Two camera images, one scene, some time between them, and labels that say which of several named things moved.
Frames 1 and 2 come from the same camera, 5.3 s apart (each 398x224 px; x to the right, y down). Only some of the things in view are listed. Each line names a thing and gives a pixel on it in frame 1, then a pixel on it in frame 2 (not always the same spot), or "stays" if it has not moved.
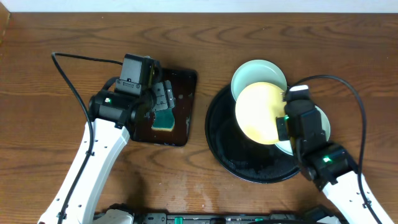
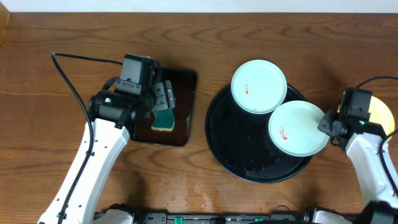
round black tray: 238,154 stays
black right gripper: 283,132 → 324,125
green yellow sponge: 164,120 stays
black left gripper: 162,95 stays
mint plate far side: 257,71 stays
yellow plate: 257,106 → 380,113
